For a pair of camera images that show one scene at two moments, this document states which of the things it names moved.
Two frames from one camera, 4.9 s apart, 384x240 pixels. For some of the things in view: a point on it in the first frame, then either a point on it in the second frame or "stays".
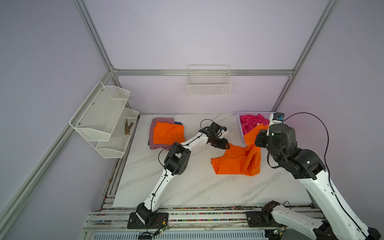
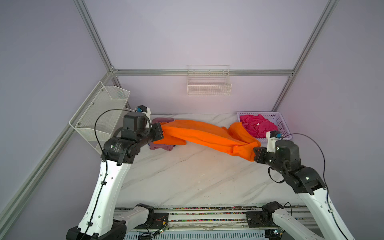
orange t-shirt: (245, 160) to (234, 138)
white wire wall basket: (208, 80) stays
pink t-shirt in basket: (249, 122) stays
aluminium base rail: (182, 219) stays
